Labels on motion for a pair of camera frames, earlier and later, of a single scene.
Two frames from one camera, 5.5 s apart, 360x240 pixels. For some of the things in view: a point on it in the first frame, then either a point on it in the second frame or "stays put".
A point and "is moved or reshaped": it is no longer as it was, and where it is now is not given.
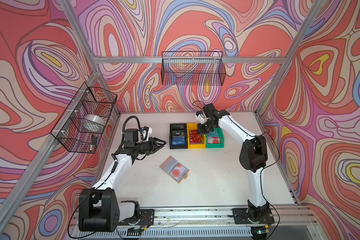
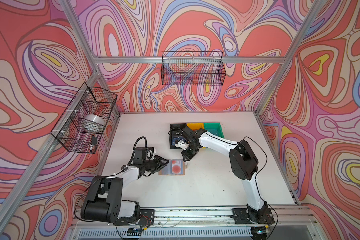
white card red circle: (178, 171) is moved or reshaped
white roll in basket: (93, 123) stays put
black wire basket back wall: (193, 68) stays put
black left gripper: (152, 145) to (157, 163)
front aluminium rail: (208, 217) stays put
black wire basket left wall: (81, 126) stays put
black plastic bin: (178, 136) stays put
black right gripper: (201, 131) to (187, 155)
